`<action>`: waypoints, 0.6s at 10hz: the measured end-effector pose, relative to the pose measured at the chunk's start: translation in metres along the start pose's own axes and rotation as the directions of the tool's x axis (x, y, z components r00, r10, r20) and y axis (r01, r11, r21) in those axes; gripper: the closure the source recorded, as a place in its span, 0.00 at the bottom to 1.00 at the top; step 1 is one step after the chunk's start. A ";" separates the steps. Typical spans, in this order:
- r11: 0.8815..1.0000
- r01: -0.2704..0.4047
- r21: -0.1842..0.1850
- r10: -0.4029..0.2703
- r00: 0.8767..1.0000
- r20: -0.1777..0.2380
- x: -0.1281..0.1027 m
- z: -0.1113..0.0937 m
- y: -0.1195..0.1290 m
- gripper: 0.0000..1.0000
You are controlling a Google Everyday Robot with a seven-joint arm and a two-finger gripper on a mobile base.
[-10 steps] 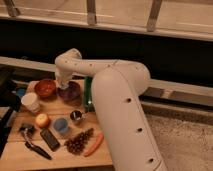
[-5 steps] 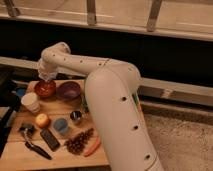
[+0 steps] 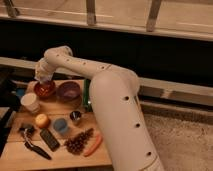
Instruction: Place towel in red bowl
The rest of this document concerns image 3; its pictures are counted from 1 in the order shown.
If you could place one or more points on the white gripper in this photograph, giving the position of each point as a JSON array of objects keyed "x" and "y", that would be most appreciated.
[{"x": 43, "y": 70}]

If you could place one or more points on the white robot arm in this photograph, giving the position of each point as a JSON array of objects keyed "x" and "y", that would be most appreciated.
[{"x": 113, "y": 93}]

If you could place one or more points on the red bowl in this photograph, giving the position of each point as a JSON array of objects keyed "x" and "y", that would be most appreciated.
[{"x": 44, "y": 90}]

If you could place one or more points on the purple bowl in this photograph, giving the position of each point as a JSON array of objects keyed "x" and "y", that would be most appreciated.
[{"x": 68, "y": 91}]

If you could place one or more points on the blue object behind cup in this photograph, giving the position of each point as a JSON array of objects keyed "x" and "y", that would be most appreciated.
[{"x": 20, "y": 92}]

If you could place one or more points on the white paper cup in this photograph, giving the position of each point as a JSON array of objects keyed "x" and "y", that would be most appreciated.
[{"x": 31, "y": 102}]

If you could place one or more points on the green plastic tray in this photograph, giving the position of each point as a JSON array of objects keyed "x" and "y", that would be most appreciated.
[{"x": 86, "y": 99}]

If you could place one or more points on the black chair at left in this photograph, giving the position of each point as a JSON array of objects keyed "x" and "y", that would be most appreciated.
[{"x": 7, "y": 99}]

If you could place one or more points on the yellow apple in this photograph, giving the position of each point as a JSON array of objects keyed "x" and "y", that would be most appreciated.
[{"x": 42, "y": 121}]

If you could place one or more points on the small metal cup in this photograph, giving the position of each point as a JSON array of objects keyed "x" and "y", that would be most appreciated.
[{"x": 76, "y": 117}]

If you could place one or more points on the blue plastic cup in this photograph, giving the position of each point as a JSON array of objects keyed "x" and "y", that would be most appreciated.
[{"x": 60, "y": 125}]

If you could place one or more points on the small black clip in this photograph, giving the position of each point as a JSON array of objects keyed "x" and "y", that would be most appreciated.
[{"x": 28, "y": 128}]

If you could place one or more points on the black rectangular remote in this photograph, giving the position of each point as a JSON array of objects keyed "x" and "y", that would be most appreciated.
[{"x": 49, "y": 139}]

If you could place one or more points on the bunch of red grapes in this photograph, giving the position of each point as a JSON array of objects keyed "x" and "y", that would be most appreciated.
[{"x": 77, "y": 144}]

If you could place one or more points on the orange carrot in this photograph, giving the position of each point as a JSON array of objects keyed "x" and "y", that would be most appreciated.
[{"x": 94, "y": 146}]

